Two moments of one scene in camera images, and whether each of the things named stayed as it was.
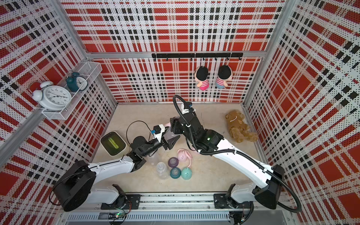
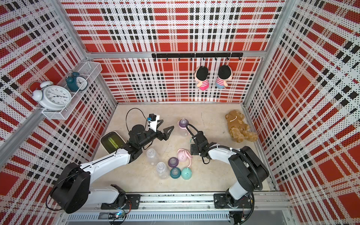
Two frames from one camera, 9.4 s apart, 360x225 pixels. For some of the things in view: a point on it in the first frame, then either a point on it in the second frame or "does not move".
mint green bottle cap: x=186 y=173 does not move
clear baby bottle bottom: x=162 y=170 does not move
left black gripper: x=168 y=144 → x=165 y=136
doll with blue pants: x=224 y=73 does not move
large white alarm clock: x=53 y=97 does not move
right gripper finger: x=176 y=125 → x=193 y=149
